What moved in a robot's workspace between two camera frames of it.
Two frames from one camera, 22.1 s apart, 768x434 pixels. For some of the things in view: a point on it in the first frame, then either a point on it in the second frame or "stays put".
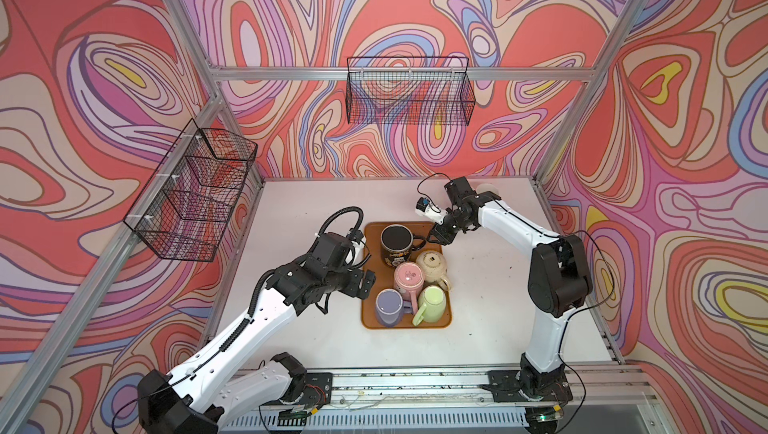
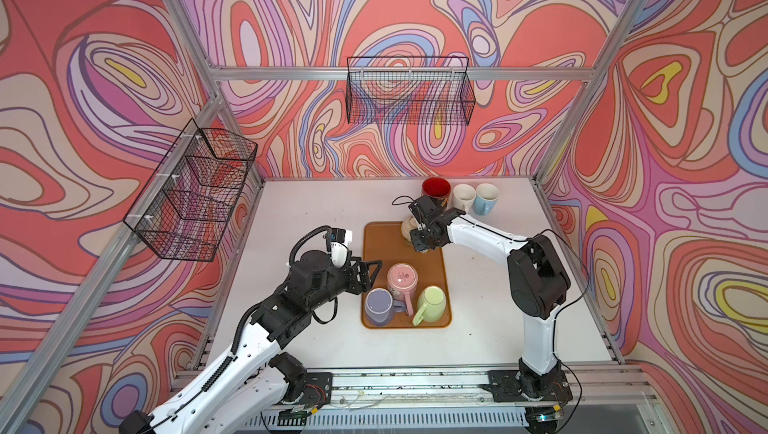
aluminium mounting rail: (471, 390) stays put
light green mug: (432, 300) stays put
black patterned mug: (397, 242) -> (439, 189)
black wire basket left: (184, 210) stays put
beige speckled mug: (434, 267) -> (407, 226)
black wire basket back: (409, 91) stays put
